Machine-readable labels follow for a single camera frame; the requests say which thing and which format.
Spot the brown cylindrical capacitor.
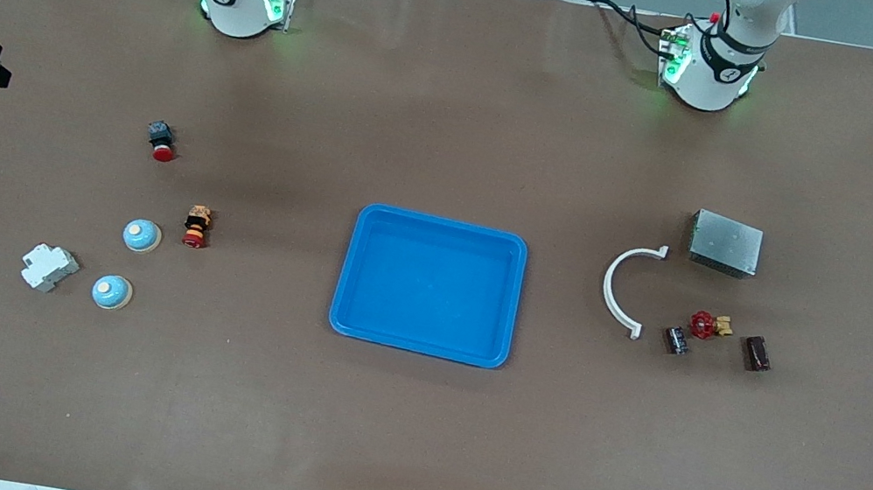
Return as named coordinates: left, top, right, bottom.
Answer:
left=738, top=333, right=776, bottom=375

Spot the light blue desk bell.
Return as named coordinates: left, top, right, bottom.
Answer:
left=89, top=271, right=136, bottom=314
left=120, top=216, right=165, bottom=257

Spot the dark printed cylindrical capacitor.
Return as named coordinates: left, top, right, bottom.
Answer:
left=661, top=324, right=695, bottom=358

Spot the red button with black base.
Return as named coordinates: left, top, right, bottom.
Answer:
left=143, top=119, right=182, bottom=165

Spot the grey metal box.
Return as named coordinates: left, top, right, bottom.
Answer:
left=682, top=207, right=767, bottom=282

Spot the red button with orange base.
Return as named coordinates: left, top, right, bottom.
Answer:
left=180, top=204, right=214, bottom=251

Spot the blue plastic tray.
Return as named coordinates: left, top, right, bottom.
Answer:
left=325, top=198, right=533, bottom=373

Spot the red handled brass valve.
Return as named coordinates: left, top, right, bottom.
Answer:
left=685, top=308, right=737, bottom=346

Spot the white curved plastic bracket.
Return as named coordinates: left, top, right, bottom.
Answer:
left=595, top=237, right=670, bottom=343

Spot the black left base cable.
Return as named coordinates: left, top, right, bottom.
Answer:
left=581, top=0, right=681, bottom=59

